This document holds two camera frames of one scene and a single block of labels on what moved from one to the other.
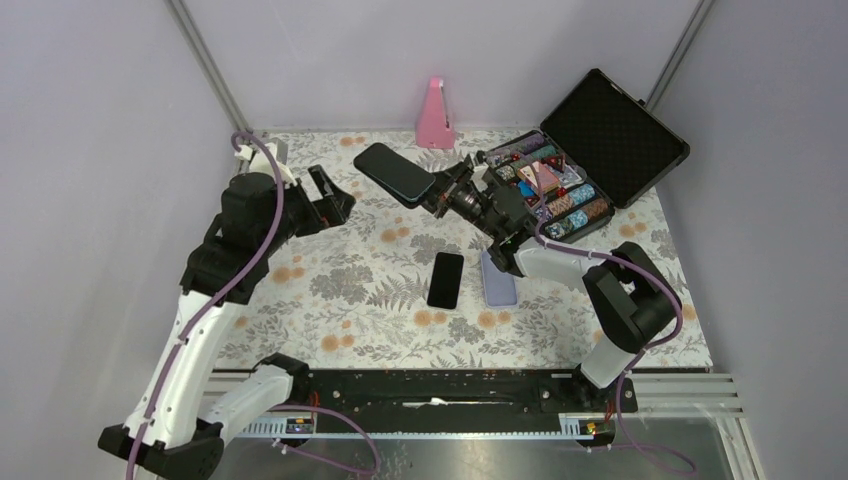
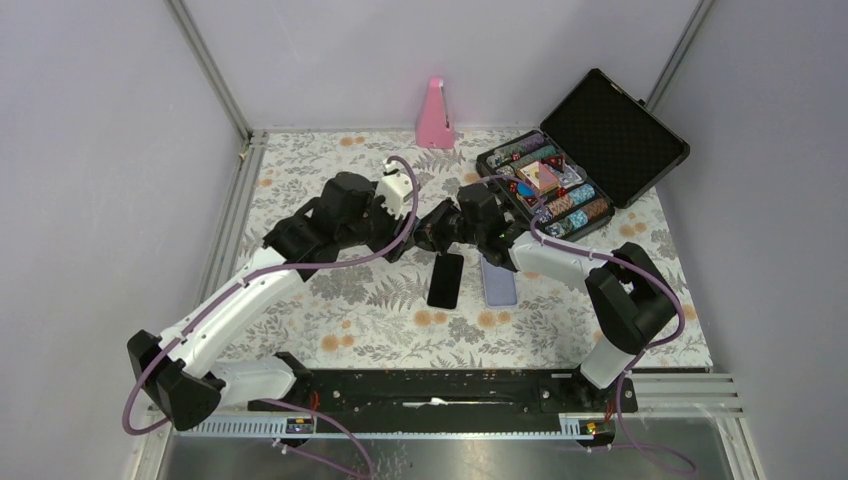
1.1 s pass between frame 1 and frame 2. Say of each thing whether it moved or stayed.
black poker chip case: stayed
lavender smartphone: stayed
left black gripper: moved
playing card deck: stayed
